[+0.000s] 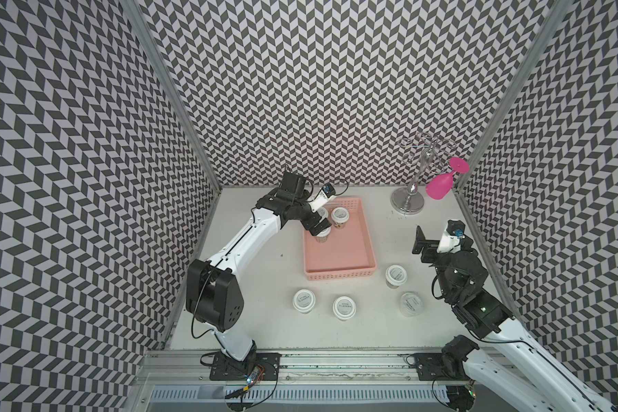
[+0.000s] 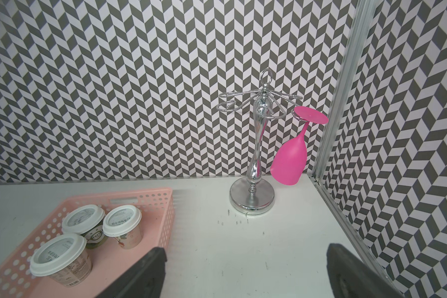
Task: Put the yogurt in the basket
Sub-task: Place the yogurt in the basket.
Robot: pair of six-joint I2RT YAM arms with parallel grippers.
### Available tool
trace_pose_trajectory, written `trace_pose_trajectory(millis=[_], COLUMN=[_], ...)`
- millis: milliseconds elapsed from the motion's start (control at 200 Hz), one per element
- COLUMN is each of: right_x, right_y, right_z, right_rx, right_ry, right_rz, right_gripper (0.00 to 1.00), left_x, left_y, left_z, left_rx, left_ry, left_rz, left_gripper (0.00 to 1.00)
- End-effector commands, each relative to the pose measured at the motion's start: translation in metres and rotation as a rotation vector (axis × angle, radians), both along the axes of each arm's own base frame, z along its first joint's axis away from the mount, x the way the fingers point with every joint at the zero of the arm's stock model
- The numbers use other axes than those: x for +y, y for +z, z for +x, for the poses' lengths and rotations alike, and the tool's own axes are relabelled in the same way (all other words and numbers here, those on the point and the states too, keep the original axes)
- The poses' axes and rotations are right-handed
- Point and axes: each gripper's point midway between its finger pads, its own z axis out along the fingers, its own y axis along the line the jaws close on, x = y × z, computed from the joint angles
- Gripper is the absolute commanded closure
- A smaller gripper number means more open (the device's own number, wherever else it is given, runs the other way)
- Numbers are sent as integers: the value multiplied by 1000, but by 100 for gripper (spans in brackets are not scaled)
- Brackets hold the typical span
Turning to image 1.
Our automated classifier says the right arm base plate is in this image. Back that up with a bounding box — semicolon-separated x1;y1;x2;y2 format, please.
410;353;460;381

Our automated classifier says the beige yogurt cup red print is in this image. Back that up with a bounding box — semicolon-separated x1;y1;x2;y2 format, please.
331;207;350;229

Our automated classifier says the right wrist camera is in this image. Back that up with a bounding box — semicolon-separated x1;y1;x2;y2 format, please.
437;220;465;254

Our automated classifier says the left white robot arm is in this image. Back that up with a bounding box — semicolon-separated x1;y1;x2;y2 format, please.
185;172;337;362

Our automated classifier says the black cable under rail left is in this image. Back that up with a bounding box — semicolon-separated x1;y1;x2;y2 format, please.
223;359;279;412

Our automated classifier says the aluminium corner post right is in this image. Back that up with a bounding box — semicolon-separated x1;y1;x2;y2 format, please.
456;0;573;194

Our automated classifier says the aluminium corner post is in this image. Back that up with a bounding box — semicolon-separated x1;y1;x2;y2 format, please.
119;0;221;193
456;0;573;194

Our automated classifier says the clear lid yogurt cup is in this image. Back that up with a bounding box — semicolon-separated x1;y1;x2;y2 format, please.
399;292;424;318

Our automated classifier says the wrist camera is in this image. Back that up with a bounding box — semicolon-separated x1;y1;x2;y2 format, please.
437;220;465;254
309;183;336;212

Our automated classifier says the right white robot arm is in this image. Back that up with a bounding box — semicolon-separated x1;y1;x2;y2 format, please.
412;220;618;411

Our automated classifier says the black cable under rail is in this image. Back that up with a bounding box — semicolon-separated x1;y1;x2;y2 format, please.
431;375;477;412
223;359;279;412

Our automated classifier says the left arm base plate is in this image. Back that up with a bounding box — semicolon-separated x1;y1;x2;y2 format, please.
209;352;281;383

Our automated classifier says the chrome glass holder stand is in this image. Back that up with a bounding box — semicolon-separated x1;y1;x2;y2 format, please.
390;132;440;216

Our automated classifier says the green yogurt cup white lid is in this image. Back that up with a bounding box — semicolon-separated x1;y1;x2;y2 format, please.
318;207;330;219

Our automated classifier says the aluminium front rail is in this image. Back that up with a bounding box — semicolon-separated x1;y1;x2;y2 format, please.
123;348;468;411

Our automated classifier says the pink perforated plastic basket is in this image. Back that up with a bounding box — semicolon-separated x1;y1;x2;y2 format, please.
303;197;377;281

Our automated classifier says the aluminium corner post left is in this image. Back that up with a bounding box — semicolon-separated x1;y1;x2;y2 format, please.
119;0;221;193

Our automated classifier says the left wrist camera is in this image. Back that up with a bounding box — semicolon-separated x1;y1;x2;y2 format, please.
309;183;336;212

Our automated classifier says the magenta plastic wine glass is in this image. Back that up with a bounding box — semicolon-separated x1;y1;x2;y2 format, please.
426;157;470;200

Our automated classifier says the black cable under rail right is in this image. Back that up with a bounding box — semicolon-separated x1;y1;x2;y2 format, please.
431;375;477;412

